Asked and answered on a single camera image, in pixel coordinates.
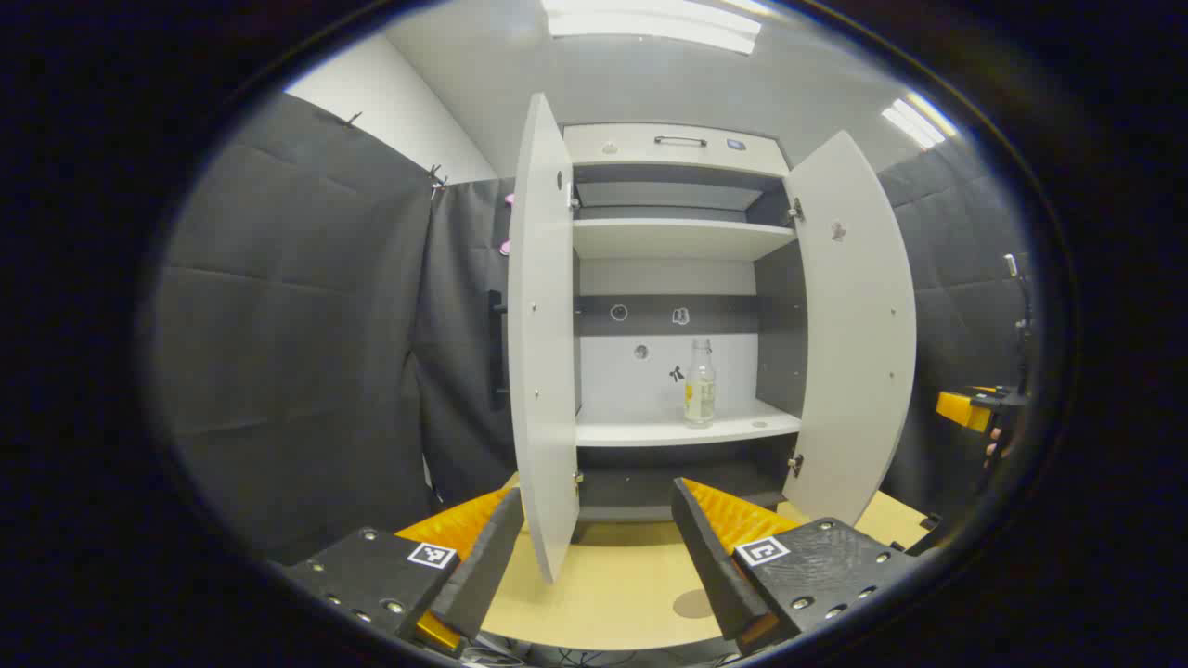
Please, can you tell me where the dark quilted panel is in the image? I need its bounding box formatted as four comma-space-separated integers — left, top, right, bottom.
153, 91, 437, 567
877, 139, 1045, 520

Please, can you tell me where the black left door handle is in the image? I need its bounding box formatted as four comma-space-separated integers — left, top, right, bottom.
489, 289, 510, 411

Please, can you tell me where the white cabinet door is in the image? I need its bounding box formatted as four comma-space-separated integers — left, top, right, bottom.
782, 130, 918, 528
506, 91, 581, 585

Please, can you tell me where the thin black stand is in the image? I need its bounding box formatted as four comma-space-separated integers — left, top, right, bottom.
1004, 252, 1033, 395

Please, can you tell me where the white and grey cabinet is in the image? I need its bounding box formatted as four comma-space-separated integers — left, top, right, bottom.
562, 121, 804, 544

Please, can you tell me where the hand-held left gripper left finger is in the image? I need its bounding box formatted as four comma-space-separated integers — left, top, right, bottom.
278, 482, 526, 655

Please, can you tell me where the clear glass bottle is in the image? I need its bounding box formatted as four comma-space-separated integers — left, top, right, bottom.
684, 338, 717, 429

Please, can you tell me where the black backdrop cloth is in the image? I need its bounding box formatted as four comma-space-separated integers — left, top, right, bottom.
415, 176, 517, 507

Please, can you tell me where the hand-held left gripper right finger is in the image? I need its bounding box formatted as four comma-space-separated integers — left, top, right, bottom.
670, 477, 922, 655

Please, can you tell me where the ceiling light panel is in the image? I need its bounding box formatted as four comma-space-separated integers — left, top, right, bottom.
543, 0, 764, 55
880, 91, 959, 151

